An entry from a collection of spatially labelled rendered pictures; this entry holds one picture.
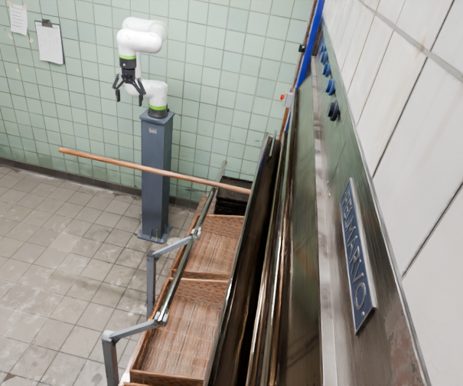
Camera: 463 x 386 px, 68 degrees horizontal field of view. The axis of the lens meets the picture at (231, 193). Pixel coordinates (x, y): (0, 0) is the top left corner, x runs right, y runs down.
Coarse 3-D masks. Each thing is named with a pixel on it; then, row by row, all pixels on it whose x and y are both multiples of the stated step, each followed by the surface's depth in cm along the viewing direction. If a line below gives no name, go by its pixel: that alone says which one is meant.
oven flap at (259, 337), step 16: (272, 208) 139; (272, 224) 130; (272, 240) 124; (272, 256) 117; (272, 272) 109; (256, 320) 96; (256, 336) 91; (256, 352) 88; (256, 368) 85; (256, 384) 82
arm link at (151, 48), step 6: (156, 24) 208; (150, 30) 199; (156, 30) 197; (162, 30) 205; (144, 36) 180; (150, 36) 181; (156, 36) 182; (162, 36) 199; (144, 42) 181; (150, 42) 181; (156, 42) 182; (144, 48) 183; (150, 48) 182; (156, 48) 183
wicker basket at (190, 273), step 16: (208, 224) 247; (224, 224) 245; (240, 224) 241; (208, 240) 245; (224, 240) 247; (192, 256) 231; (208, 256) 233; (224, 256) 235; (192, 272) 198; (208, 272) 196; (224, 272) 223
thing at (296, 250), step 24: (312, 120) 123; (288, 144) 130; (312, 144) 108; (288, 168) 114; (312, 168) 96; (288, 192) 103; (312, 192) 87; (288, 216) 95; (312, 216) 79; (288, 240) 85; (312, 240) 72; (288, 264) 78; (312, 264) 67; (288, 288) 71; (312, 288) 62; (288, 312) 66; (312, 312) 58; (288, 336) 61; (312, 336) 54; (264, 360) 60; (288, 360) 57; (312, 360) 51; (264, 384) 56; (288, 384) 54; (312, 384) 48
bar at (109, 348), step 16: (224, 160) 223; (208, 208) 182; (192, 240) 159; (160, 256) 179; (176, 272) 144; (176, 288) 137; (160, 320) 124; (112, 336) 138; (112, 352) 145; (112, 368) 151; (112, 384) 160
